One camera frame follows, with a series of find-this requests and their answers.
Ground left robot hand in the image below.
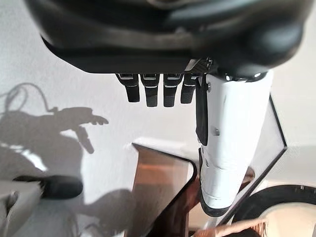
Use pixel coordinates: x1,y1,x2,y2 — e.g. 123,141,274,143
23,0,309,218

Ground brown glossy stool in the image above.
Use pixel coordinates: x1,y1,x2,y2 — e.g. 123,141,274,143
132,142,256,237

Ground black left robot foot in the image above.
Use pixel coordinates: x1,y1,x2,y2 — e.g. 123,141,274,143
13,174,83,200

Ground wicker laundry basket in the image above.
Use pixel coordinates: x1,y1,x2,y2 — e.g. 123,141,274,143
194,214,270,237

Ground silver left robot leg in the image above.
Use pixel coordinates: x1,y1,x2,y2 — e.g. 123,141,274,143
0,181,44,237

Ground round glass washer door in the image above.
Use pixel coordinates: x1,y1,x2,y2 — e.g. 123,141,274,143
231,184,316,237

